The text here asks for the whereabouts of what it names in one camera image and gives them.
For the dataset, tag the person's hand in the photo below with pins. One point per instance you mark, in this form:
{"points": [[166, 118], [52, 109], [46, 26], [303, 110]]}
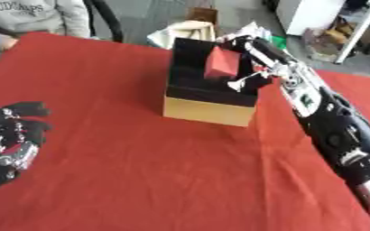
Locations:
{"points": [[8, 43]]}

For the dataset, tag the black chair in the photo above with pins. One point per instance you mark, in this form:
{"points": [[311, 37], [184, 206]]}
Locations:
{"points": [[106, 18]]}

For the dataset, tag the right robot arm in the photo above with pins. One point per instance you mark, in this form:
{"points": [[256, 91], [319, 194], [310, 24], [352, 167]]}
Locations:
{"points": [[330, 120]]}

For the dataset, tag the person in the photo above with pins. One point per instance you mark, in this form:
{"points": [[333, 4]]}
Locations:
{"points": [[33, 16]]}

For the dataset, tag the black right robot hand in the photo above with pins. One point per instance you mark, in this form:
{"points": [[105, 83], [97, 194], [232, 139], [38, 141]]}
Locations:
{"points": [[256, 57]]}

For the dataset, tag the brown cardboard box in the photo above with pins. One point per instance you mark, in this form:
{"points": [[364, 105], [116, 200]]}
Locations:
{"points": [[203, 14]]}

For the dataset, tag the white pole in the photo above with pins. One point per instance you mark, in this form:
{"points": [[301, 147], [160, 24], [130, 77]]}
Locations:
{"points": [[357, 31]]}

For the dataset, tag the cream cloth bag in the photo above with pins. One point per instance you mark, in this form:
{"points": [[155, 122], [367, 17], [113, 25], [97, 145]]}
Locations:
{"points": [[185, 34]]}

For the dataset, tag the cardboard box with black inside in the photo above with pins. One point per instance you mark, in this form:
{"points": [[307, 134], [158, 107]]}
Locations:
{"points": [[206, 99]]}

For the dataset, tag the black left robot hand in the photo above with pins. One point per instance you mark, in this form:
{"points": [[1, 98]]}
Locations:
{"points": [[15, 132]]}

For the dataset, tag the white cabinet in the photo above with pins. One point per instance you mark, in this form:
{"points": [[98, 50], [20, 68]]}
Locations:
{"points": [[306, 15]]}

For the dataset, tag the red block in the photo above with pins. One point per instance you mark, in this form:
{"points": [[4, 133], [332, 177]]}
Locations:
{"points": [[222, 63]]}

